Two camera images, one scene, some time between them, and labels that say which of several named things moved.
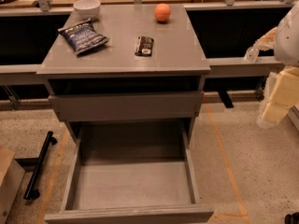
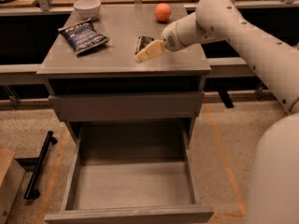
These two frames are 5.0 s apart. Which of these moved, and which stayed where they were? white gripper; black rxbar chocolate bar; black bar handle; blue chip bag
Moved: white gripper
Stayed: black bar handle; black rxbar chocolate bar; blue chip bag
